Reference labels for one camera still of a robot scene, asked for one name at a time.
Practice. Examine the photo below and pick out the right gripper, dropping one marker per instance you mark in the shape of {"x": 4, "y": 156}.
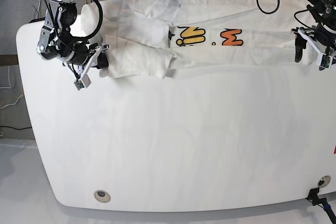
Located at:
{"x": 92, "y": 57}

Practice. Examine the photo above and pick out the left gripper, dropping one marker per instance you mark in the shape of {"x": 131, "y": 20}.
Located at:
{"x": 319, "y": 39}

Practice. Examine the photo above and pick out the white printed T-shirt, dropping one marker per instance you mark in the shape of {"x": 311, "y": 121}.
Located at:
{"x": 151, "y": 37}

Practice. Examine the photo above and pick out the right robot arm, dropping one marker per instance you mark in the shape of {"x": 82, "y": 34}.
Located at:
{"x": 56, "y": 40}

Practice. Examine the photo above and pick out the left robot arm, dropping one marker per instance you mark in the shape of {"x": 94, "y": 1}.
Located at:
{"x": 317, "y": 12}

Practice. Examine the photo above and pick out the silver table grommet right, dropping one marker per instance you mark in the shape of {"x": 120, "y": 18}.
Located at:
{"x": 324, "y": 181}

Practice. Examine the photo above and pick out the silver table grommet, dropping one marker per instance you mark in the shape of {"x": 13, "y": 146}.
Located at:
{"x": 324, "y": 181}
{"x": 102, "y": 196}

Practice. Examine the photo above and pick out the silver table grommet left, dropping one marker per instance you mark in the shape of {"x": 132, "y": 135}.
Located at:
{"x": 102, "y": 196}

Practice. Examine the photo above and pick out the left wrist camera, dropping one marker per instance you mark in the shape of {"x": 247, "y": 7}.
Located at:
{"x": 325, "y": 61}

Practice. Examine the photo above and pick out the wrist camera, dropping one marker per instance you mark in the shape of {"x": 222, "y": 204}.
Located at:
{"x": 325, "y": 61}
{"x": 83, "y": 82}

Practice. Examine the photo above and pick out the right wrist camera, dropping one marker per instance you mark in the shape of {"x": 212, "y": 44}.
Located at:
{"x": 83, "y": 82}

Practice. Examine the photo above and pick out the black clamp with cable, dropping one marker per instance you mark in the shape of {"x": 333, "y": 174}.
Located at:
{"x": 322, "y": 202}

